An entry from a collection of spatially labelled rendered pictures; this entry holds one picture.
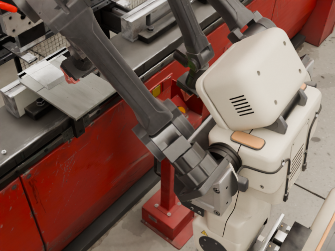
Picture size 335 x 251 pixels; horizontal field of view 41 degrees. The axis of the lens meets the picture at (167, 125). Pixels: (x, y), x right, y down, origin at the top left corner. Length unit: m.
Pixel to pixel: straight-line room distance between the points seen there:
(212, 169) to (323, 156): 1.82
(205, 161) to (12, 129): 0.79
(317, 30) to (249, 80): 2.56
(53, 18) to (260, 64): 0.42
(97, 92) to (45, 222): 0.61
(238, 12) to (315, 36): 2.27
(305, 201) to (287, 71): 1.53
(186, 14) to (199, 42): 0.10
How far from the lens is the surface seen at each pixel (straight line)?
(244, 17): 1.22
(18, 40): 1.45
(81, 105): 1.37
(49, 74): 1.50
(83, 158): 1.72
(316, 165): 2.63
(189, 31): 1.40
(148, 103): 0.84
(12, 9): 1.30
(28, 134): 1.50
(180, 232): 2.23
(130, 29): 1.79
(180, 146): 0.91
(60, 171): 1.66
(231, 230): 1.25
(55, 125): 1.50
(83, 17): 0.72
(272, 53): 0.96
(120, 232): 2.25
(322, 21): 3.38
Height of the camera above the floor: 1.93
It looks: 46 degrees down
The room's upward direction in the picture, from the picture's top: 2 degrees clockwise
